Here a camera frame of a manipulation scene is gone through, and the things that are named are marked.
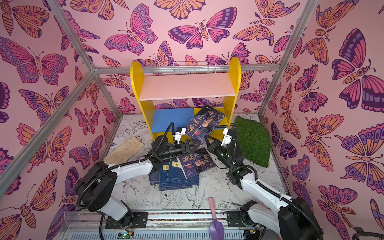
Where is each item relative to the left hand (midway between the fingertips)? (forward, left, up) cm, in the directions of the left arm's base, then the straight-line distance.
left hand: (200, 146), depth 73 cm
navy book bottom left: (-9, +25, -18) cm, 32 cm away
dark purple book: (+2, +3, -21) cm, 21 cm away
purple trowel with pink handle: (-31, -7, -22) cm, 39 cm away
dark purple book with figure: (+12, -2, +2) cm, 13 cm away
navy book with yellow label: (-6, +14, -19) cm, 24 cm away
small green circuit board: (-34, +37, -27) cm, 57 cm away
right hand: (+5, -2, +3) cm, 6 cm away
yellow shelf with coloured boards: (+51, +27, -15) cm, 59 cm away
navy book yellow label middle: (-12, +19, -19) cm, 29 cm away
